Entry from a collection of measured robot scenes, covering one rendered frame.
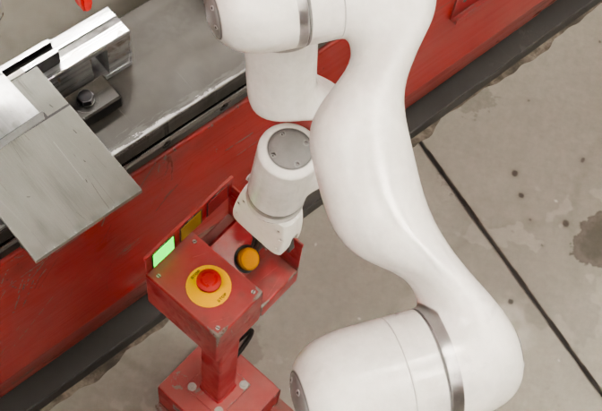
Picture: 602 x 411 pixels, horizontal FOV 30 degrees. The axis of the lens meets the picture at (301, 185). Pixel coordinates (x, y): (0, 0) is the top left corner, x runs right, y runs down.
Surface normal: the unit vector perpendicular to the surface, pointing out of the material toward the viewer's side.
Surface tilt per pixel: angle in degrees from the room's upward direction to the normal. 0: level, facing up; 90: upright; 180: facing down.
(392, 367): 8
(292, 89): 76
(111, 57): 90
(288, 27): 68
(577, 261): 0
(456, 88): 0
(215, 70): 0
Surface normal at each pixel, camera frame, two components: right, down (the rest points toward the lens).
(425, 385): 0.22, 0.00
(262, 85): -0.48, 0.66
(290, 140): 0.14, -0.43
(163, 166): 0.64, 0.70
